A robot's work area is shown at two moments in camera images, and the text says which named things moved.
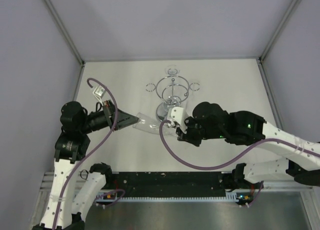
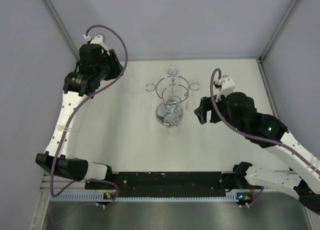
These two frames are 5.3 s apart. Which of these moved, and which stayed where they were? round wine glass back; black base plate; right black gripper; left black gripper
Moved: right black gripper; left black gripper
Stayed: round wine glass back; black base plate
